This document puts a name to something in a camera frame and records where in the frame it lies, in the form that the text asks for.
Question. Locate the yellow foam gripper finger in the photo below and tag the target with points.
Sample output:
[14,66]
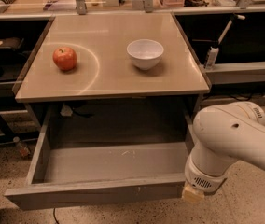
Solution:
[191,194]

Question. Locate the grey top drawer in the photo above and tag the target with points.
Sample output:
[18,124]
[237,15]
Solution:
[119,152]

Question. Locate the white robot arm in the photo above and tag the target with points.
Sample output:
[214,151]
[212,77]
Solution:
[223,135]

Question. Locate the grey drawer cabinet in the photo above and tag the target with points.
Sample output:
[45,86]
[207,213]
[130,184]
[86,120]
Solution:
[104,69]

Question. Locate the white tube with nozzle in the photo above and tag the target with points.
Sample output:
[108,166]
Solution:
[212,53]

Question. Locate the white bowl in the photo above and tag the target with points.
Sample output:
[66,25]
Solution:
[145,53]

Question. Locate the red apple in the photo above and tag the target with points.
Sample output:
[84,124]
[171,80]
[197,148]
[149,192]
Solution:
[65,58]

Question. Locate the black box on shelf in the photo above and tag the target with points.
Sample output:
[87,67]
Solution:
[11,43]

